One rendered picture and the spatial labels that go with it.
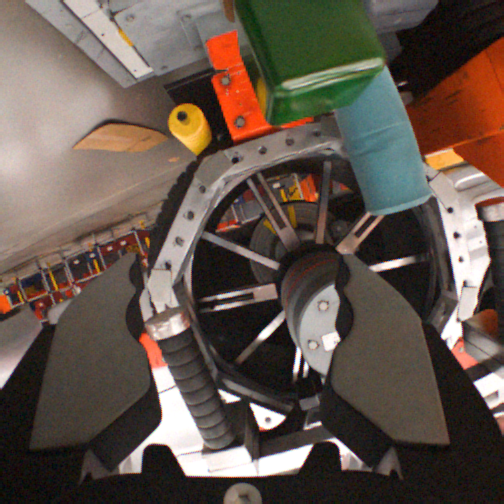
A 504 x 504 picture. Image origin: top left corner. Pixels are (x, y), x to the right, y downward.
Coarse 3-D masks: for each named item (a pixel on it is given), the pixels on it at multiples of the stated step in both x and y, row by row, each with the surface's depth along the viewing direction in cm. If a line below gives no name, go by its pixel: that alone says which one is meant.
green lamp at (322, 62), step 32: (256, 0) 8; (288, 0) 8; (320, 0) 7; (352, 0) 7; (256, 32) 8; (288, 32) 8; (320, 32) 8; (352, 32) 8; (256, 64) 8; (288, 64) 8; (320, 64) 8; (352, 64) 8; (384, 64) 8; (256, 96) 11; (288, 96) 8; (320, 96) 9; (352, 96) 10
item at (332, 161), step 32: (320, 160) 56; (224, 192) 54; (256, 192) 56; (320, 192) 56; (288, 224) 57; (320, 224) 57; (352, 224) 58; (384, 224) 73; (416, 224) 56; (192, 256) 56; (256, 256) 58; (288, 256) 58; (416, 256) 57; (192, 288) 58; (256, 288) 58; (416, 288) 61; (224, 320) 75; (224, 352) 61; (256, 352) 73; (288, 352) 78; (256, 384) 59; (288, 384) 62; (320, 384) 62
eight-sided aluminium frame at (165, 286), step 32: (320, 128) 44; (224, 160) 45; (256, 160) 45; (288, 160) 51; (192, 192) 46; (448, 192) 45; (192, 224) 47; (448, 224) 46; (160, 256) 47; (448, 256) 47; (160, 288) 48; (448, 288) 51; (448, 320) 48; (224, 384) 54; (256, 416) 51
